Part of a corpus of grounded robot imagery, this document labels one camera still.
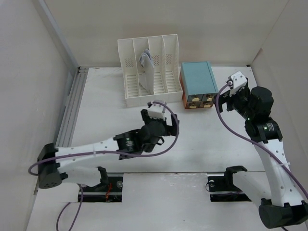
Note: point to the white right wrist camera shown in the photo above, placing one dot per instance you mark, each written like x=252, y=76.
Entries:
x=238, y=81

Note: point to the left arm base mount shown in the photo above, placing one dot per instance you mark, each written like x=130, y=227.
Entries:
x=109, y=190

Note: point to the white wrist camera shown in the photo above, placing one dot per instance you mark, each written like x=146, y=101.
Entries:
x=157, y=109
x=238, y=81

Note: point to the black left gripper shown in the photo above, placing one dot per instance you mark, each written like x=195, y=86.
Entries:
x=147, y=119

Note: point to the white spiral bound manual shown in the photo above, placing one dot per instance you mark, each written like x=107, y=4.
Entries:
x=146, y=79

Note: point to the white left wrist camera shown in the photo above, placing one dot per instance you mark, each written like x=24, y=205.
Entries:
x=157, y=109

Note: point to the aluminium frame rail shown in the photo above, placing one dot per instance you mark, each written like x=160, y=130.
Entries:
x=70, y=107

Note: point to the white plastic file organizer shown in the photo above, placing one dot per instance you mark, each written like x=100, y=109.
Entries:
x=164, y=50

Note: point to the teal orange drawer box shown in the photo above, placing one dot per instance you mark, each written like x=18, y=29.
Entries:
x=198, y=84

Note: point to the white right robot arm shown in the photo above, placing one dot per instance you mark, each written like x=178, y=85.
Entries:
x=285, y=201

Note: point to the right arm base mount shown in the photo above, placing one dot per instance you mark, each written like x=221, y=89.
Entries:
x=221, y=187

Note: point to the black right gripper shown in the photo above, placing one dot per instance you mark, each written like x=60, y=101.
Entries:
x=225, y=97

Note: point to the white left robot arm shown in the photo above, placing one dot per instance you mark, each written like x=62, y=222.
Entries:
x=84, y=164

